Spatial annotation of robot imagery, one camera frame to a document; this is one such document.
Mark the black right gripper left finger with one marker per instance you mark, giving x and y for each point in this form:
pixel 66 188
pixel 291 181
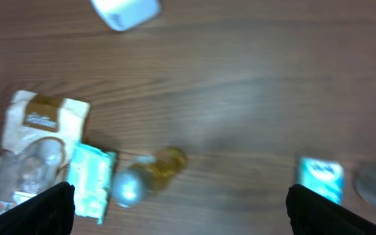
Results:
pixel 49 213

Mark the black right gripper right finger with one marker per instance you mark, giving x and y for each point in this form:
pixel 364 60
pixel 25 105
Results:
pixel 312 214

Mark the small teal tissue pack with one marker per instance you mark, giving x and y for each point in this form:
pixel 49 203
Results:
pixel 323 177

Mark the brown snack wrapper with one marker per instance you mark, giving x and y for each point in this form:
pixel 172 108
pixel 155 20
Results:
pixel 37 143

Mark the yellow liquid bottle silver cap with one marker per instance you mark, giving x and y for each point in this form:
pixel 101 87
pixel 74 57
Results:
pixel 147 175

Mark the white barcode scanner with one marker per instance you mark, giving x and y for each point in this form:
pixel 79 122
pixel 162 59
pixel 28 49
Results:
pixel 122 15

